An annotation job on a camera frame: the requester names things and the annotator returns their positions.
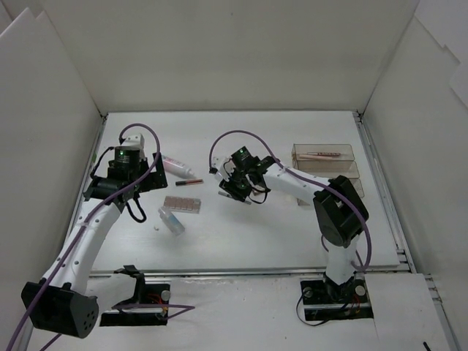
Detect clear blue small bottle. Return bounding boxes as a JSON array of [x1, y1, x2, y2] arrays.
[[158, 206, 185, 235]]

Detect pink makeup pencil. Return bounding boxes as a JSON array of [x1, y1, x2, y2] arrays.
[[296, 152, 341, 161]]

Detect grey eyeliner pencil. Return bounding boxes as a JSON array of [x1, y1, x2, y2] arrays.
[[218, 191, 252, 205]]

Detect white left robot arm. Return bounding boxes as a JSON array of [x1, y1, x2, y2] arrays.
[[21, 135, 167, 339]]

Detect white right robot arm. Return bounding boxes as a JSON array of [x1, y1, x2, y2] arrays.
[[209, 147, 369, 301]]

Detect clear organizer frame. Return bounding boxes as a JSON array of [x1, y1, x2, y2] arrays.
[[290, 142, 366, 207]]

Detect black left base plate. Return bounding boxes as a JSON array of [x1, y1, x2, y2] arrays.
[[99, 282, 171, 327]]

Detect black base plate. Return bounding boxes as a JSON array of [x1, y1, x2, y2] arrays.
[[295, 278, 374, 327], [99, 282, 171, 327]]

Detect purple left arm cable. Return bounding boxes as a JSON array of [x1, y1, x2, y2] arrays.
[[9, 123, 197, 351]]

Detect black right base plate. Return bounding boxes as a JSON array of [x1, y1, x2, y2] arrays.
[[295, 278, 374, 327]]

